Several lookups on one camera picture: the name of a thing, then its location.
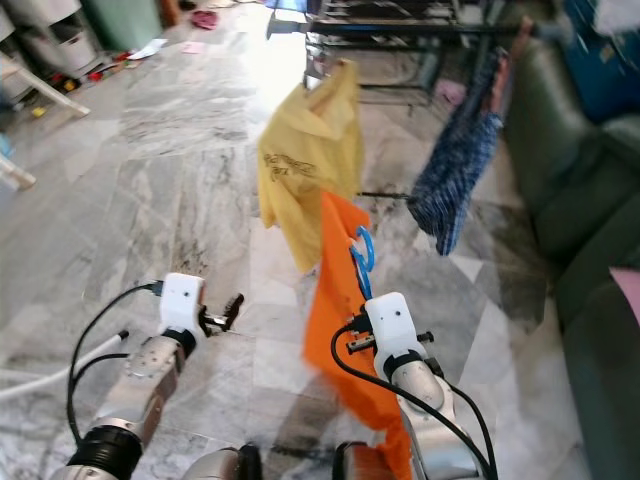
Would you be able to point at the orange shirt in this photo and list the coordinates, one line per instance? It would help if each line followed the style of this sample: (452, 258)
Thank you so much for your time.
(335, 320)

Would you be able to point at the blue plastic hanger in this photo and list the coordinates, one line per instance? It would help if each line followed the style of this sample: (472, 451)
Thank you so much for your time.
(370, 250)

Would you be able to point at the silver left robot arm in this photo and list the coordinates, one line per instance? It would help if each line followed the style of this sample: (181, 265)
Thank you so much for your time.
(150, 385)

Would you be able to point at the silver right robot leg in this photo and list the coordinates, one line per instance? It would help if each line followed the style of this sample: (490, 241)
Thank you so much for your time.
(360, 462)

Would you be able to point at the silver robot leg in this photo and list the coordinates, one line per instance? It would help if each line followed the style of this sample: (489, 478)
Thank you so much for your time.
(220, 465)
(360, 462)

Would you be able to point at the silver left robot leg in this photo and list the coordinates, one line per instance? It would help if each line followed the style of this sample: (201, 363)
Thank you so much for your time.
(220, 465)

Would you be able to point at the yellow shirt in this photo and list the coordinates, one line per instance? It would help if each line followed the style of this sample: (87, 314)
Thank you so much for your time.
(310, 160)

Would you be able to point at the blue plaid shirt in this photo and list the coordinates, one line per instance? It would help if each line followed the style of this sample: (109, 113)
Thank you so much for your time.
(455, 165)

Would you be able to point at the dark green sofa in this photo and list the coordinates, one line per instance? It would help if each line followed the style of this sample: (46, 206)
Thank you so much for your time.
(590, 220)

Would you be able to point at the small pink floor object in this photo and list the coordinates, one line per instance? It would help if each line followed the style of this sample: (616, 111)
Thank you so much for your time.
(448, 92)

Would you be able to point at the pink cloth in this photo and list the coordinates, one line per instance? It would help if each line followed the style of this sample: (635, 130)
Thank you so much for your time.
(628, 295)

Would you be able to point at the white paper sheet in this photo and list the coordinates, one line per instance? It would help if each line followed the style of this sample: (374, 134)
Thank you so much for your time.
(148, 48)

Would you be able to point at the small red floor object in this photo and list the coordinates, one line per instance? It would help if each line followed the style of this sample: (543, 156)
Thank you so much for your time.
(205, 18)

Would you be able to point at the beige plastic chair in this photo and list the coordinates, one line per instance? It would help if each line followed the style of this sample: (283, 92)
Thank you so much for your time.
(40, 80)

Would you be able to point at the green bin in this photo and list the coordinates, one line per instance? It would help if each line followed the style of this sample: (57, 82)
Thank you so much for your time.
(125, 20)

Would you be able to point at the dark metal clothes rack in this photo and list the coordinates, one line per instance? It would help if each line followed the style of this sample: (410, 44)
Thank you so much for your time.
(410, 28)

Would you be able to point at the grey storage cart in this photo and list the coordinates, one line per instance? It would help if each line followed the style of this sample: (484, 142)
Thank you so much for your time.
(40, 35)

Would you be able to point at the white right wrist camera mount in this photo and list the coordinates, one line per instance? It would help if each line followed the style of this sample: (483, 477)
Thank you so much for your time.
(395, 325)

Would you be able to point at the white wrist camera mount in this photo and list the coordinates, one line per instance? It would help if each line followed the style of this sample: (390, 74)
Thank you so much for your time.
(395, 325)
(182, 300)

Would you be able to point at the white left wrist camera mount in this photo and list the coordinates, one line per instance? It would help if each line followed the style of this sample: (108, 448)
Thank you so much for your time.
(182, 300)

